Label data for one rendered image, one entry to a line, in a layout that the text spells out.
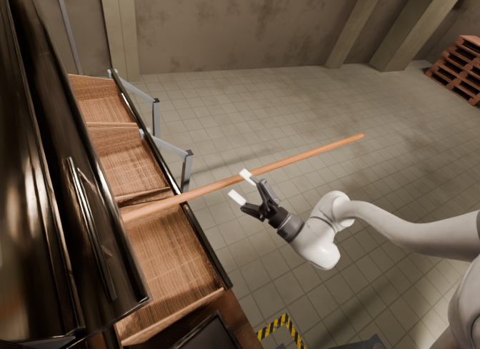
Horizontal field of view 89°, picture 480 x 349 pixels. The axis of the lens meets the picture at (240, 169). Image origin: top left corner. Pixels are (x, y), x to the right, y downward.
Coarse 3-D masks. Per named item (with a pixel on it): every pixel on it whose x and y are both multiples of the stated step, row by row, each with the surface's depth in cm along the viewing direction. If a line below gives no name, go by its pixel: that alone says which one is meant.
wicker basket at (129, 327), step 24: (144, 216) 134; (168, 216) 145; (144, 240) 133; (168, 240) 136; (192, 240) 139; (144, 264) 126; (192, 264) 131; (168, 288) 121; (192, 288) 123; (216, 288) 126; (144, 312) 112; (168, 312) 115; (192, 312) 116; (120, 336) 87; (144, 336) 96
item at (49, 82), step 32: (32, 32) 91; (32, 64) 81; (32, 96) 72; (64, 96) 73; (64, 128) 66; (64, 160) 60; (64, 192) 55; (96, 192) 56; (64, 224) 51; (96, 224) 52; (96, 288) 45; (128, 288) 45; (96, 320) 42
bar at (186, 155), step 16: (128, 96) 117; (144, 96) 147; (144, 128) 105; (160, 144) 115; (160, 160) 97; (192, 160) 136; (176, 192) 89; (192, 224) 83; (208, 240) 81; (208, 256) 77; (224, 272) 75; (224, 288) 73
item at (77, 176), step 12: (72, 168) 52; (72, 180) 51; (84, 180) 57; (84, 192) 50; (84, 204) 48; (84, 216) 47; (96, 240) 44; (96, 252) 43; (108, 252) 47; (96, 264) 42; (108, 276) 41; (108, 288) 40; (108, 300) 39
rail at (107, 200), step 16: (32, 0) 102; (48, 32) 88; (64, 80) 74; (80, 112) 69; (80, 128) 64; (96, 160) 59; (96, 176) 56; (112, 208) 52; (112, 224) 50; (128, 240) 49; (128, 256) 47; (128, 272) 45; (144, 288) 44
